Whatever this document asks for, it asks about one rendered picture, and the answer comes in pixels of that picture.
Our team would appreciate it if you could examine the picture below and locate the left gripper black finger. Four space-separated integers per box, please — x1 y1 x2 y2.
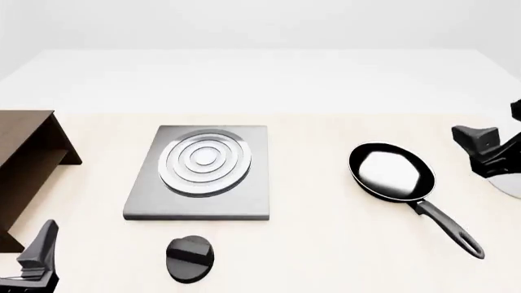
16 218 60 273

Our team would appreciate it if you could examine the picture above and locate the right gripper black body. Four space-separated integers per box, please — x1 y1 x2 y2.
469 131 521 180

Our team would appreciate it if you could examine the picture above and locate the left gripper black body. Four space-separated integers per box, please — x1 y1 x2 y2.
0 267 60 293

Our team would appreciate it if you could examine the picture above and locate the black frying pan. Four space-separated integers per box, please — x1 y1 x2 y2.
348 142 486 260

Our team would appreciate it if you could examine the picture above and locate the flat grey stove plate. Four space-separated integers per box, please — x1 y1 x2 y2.
122 124 271 222

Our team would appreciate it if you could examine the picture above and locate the round black stove knob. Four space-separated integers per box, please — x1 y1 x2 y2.
165 234 215 284

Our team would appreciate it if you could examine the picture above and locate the dark brown wooden shelf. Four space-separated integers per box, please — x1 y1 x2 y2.
0 110 83 254

